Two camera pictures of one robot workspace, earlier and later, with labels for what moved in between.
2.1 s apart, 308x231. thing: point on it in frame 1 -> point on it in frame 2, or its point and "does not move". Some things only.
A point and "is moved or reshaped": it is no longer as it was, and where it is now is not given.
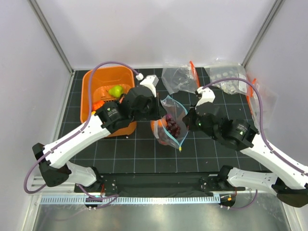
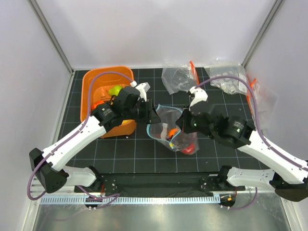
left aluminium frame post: (37, 10) does not move
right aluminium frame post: (274, 9) does not move
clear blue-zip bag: (171, 129) is moved or reshaped
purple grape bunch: (172, 127) -> (182, 140)
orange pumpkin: (97, 105) does not move
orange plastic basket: (103, 79) does not move
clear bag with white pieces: (232, 78) does not move
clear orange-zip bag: (184, 78) does not move
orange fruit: (155, 124) -> (172, 132)
